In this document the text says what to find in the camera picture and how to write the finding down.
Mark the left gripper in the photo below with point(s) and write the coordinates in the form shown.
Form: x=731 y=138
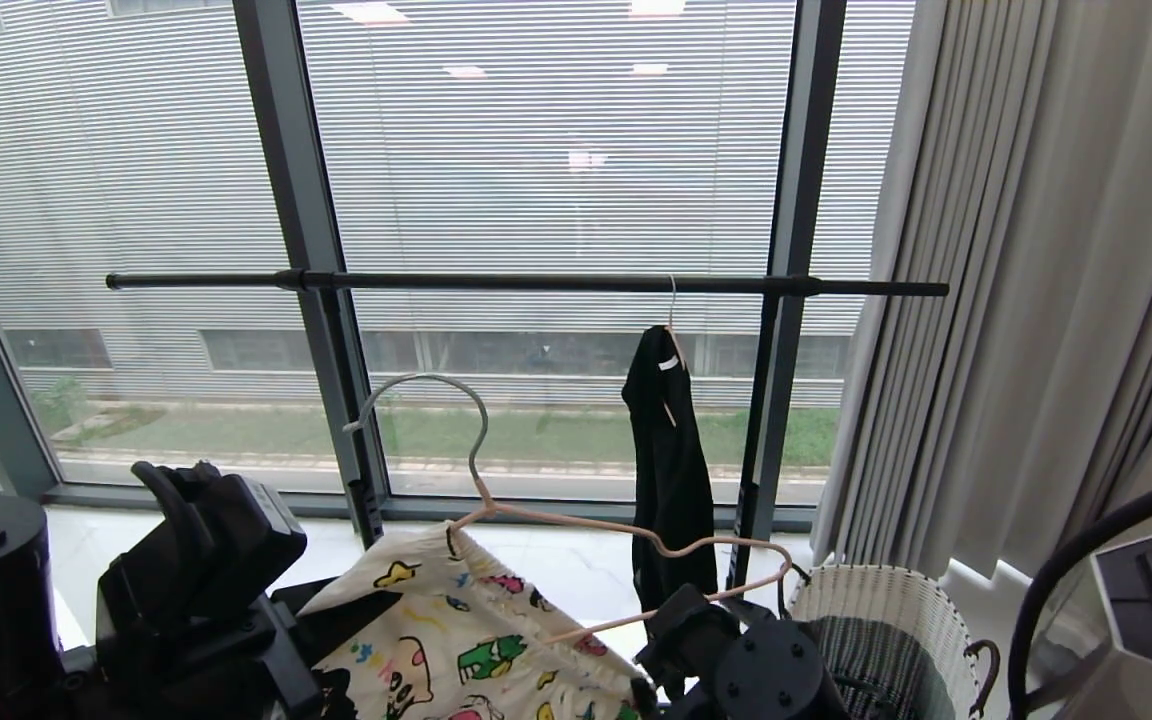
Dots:
x=196 y=670

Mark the cream printed garment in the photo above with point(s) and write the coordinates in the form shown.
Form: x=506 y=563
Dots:
x=456 y=620

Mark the pink clothes hanger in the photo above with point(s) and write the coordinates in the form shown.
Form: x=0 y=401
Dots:
x=674 y=345
x=586 y=522

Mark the black garment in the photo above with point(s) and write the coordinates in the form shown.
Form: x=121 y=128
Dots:
x=671 y=480

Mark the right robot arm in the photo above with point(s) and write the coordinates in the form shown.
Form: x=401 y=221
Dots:
x=766 y=670

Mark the black clothes rack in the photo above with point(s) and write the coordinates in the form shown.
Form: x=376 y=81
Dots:
x=486 y=283

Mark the white laundry basket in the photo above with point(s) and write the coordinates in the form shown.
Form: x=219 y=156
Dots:
x=886 y=610

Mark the window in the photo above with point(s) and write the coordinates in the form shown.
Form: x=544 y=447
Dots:
x=536 y=150

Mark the beige curtain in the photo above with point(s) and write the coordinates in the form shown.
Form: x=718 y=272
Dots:
x=1036 y=250

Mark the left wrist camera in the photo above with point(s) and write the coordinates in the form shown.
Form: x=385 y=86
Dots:
x=226 y=540

